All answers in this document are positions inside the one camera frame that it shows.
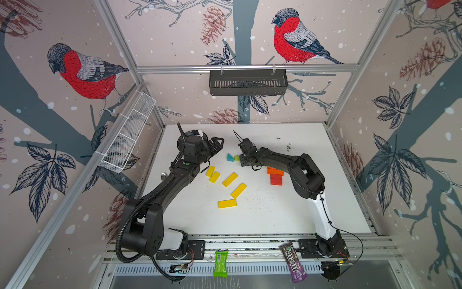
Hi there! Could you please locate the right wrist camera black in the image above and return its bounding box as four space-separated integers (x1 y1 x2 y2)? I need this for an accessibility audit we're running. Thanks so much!
238 138 257 156

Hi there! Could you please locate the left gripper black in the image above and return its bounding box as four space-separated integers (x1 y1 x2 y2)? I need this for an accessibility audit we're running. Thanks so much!
195 137 224 166

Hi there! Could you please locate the white wire basket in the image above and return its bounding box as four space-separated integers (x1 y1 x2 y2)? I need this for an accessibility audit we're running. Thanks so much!
99 91 156 173

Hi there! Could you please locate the orange long block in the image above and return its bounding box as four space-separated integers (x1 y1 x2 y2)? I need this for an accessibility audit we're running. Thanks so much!
267 167 285 176

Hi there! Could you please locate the purple candy packet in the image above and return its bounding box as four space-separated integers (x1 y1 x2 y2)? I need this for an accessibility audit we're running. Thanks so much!
279 242 307 283

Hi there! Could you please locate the yellow block bottom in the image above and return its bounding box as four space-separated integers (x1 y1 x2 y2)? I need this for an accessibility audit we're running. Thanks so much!
218 199 237 209

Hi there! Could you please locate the black wire basket shelf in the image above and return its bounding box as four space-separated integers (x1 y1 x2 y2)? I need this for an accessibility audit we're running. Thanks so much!
209 69 288 96

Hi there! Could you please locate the red block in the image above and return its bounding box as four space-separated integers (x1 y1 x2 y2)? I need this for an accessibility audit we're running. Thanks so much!
270 178 283 186
270 175 282 181

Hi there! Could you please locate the green snack packet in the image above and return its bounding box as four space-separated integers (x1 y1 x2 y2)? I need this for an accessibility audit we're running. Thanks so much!
214 251 229 278

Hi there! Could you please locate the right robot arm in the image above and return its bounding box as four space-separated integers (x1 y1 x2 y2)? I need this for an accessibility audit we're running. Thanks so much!
238 142 350 258

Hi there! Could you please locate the yellow block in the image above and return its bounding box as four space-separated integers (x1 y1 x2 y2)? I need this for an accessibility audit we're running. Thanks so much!
218 199 237 209
222 173 238 187
231 183 247 199
206 166 215 178
209 172 220 183

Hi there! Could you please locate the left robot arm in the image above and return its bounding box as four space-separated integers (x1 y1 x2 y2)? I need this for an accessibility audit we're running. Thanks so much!
115 125 225 263

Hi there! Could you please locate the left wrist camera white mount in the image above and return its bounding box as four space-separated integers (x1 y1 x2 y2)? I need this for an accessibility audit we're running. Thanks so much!
185 130 203 138

